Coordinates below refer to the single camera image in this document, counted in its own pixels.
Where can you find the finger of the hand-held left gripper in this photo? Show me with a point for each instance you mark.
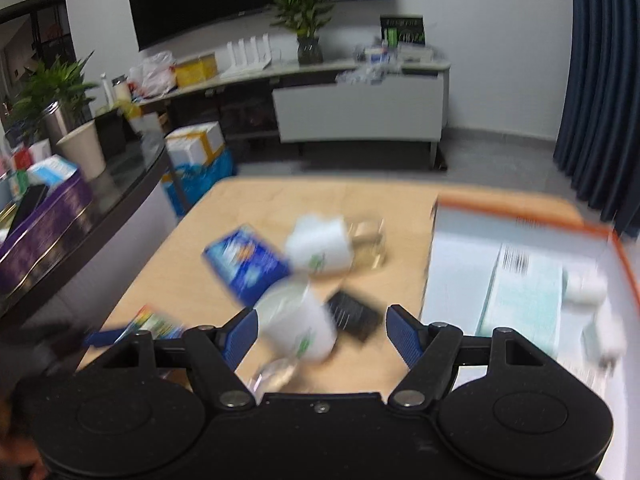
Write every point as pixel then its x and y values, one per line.
pixel 105 338

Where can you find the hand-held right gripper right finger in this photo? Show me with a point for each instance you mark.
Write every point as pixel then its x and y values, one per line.
pixel 402 337

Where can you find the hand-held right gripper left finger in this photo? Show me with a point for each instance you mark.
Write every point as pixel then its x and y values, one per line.
pixel 245 335

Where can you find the red playing card box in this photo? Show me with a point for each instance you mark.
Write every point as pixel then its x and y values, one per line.
pixel 157 322

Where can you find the black power adapter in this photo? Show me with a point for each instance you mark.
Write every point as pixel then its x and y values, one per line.
pixel 352 315

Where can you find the white plug-in heater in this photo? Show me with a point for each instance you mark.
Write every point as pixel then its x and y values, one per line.
pixel 300 320

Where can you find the blue tissue packet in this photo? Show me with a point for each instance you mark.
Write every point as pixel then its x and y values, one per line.
pixel 247 265

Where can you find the orange cardboard box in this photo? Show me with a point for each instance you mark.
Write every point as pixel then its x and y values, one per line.
pixel 460 260

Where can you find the white heater with bottle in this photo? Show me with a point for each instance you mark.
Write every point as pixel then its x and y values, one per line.
pixel 320 247

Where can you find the teal bandage box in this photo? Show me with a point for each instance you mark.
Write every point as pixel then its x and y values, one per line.
pixel 520 300

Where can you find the white pill bottle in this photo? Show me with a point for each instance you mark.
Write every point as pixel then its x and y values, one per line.
pixel 585 285

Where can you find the white charger block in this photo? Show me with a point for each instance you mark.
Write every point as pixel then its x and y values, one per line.
pixel 607 340

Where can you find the purple patterned tin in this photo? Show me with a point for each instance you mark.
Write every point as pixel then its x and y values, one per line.
pixel 45 220

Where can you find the black phone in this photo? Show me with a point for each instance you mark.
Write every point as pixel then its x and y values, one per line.
pixel 30 205

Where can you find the black round counter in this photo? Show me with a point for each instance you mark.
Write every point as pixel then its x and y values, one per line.
pixel 125 185

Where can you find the blue plastic bag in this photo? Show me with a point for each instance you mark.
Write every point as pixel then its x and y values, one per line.
pixel 200 182

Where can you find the green and white box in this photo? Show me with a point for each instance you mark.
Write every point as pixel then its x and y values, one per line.
pixel 20 181

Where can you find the white and blue box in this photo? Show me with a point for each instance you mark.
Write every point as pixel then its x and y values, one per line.
pixel 50 170

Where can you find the cream paper cup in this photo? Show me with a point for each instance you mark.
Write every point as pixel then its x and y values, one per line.
pixel 82 147

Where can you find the white and yellow carton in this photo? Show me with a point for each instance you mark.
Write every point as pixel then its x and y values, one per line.
pixel 195 147

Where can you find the steel tumbler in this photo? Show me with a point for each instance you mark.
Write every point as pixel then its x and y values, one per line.
pixel 55 122

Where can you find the white television cabinet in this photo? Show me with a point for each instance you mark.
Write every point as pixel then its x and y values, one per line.
pixel 360 110

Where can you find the leafy potted plant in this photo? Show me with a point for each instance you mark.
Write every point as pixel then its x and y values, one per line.
pixel 47 90

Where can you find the pile of clear packets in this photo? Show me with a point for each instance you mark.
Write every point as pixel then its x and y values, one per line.
pixel 360 76

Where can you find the white plastic bag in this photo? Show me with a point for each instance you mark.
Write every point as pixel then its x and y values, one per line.
pixel 155 75

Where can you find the yellow box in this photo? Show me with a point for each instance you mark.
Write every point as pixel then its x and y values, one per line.
pixel 197 70

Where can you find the white router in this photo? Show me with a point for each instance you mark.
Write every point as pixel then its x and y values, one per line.
pixel 250 55

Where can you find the dark blue curtain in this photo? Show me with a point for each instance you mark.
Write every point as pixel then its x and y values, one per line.
pixel 600 110

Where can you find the black and green box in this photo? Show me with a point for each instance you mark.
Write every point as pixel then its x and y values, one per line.
pixel 402 30

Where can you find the plant in glass vase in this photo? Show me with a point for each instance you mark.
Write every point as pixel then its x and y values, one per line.
pixel 302 25

